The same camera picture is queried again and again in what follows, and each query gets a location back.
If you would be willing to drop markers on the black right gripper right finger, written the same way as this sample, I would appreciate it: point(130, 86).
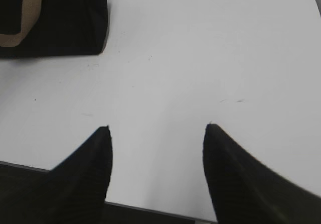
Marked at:
point(243, 190)

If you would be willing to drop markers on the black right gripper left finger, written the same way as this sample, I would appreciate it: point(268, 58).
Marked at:
point(72, 192)

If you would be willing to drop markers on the black tote bag tan handles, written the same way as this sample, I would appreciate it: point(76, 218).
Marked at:
point(41, 28)

